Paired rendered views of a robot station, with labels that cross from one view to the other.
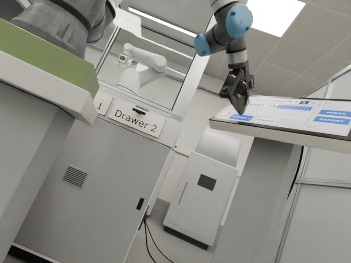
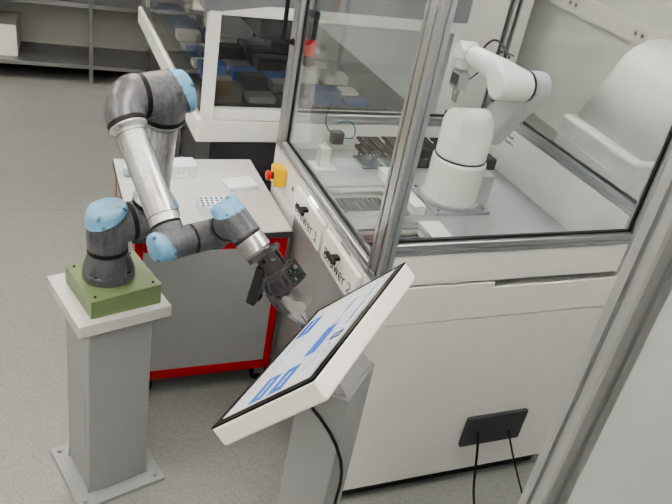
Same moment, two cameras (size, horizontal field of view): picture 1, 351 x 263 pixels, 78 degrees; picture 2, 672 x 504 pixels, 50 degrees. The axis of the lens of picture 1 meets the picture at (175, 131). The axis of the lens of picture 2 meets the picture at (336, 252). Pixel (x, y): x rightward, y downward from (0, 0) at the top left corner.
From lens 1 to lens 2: 2.07 m
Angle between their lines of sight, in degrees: 72
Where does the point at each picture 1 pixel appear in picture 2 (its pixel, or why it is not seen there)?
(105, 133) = (322, 280)
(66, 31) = (96, 269)
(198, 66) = (394, 173)
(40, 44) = (79, 288)
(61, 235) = not seen: hidden behind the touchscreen
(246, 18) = (153, 250)
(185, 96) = (379, 236)
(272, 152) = not seen: hidden behind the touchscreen
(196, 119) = not seen: outside the picture
